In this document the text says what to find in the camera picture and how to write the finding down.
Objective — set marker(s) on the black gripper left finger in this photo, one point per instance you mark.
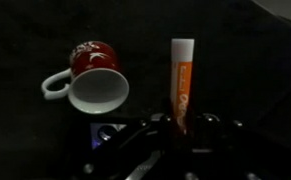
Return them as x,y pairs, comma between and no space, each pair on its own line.
158,133

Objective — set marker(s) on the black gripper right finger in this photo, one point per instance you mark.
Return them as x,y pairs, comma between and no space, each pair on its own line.
206,130

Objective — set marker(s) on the orange marker with white cap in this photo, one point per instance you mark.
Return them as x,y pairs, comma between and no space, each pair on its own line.
182,83

